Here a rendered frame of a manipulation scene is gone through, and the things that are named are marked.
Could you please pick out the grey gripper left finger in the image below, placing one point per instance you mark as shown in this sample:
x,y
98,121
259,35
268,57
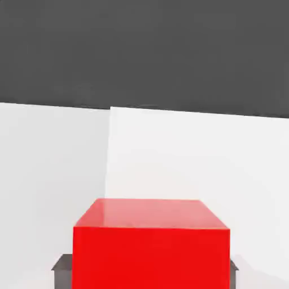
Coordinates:
x,y
63,274

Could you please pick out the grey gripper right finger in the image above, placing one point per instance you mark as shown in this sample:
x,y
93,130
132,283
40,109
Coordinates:
x,y
233,277

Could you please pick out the small red cube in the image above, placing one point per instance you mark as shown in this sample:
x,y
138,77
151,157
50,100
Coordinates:
x,y
150,255

